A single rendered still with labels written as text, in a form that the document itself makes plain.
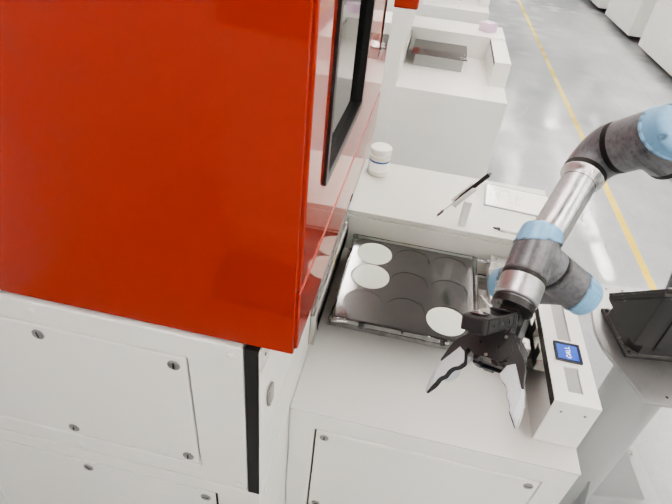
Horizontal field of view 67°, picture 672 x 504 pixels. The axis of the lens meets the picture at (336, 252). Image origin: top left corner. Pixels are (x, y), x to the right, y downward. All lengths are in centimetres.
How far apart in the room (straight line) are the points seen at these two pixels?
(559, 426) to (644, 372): 40
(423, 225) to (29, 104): 111
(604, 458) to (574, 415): 76
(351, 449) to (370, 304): 35
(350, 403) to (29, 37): 90
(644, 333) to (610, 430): 43
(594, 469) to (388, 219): 107
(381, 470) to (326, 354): 30
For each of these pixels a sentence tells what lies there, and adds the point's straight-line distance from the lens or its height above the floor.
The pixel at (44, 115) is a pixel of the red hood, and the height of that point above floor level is 153.
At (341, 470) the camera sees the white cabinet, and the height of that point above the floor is 62.
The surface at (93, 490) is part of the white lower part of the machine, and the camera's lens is 131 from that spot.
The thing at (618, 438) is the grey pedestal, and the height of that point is 46.
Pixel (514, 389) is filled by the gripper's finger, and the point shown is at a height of 118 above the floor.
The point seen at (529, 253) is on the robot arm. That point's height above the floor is 128.
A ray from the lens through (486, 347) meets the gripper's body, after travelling 85.
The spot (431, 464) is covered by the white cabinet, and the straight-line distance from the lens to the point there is 124.
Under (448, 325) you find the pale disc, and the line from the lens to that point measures 129.
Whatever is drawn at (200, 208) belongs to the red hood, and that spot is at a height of 144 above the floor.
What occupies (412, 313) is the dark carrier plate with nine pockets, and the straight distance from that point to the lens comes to 129.
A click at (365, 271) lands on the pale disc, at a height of 90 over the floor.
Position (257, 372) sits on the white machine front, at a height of 118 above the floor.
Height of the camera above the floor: 177
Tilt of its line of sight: 37 degrees down
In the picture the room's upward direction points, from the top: 6 degrees clockwise
